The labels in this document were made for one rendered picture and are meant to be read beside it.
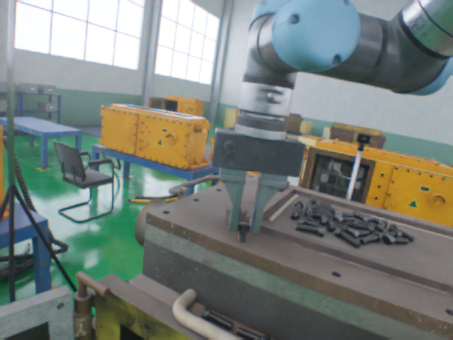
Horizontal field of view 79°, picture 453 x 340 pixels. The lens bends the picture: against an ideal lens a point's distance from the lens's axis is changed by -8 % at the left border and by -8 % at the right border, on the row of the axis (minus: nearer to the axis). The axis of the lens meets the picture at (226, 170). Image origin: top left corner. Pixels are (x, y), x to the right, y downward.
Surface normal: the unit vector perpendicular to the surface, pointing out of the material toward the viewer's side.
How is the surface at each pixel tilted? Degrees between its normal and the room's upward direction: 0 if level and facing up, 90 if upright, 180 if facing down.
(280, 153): 90
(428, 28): 126
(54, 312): 90
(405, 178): 90
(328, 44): 89
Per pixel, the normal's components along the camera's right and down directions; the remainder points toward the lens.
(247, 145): 0.04, 0.25
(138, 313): -0.46, 0.15
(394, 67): 0.06, 0.70
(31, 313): 0.74, 0.26
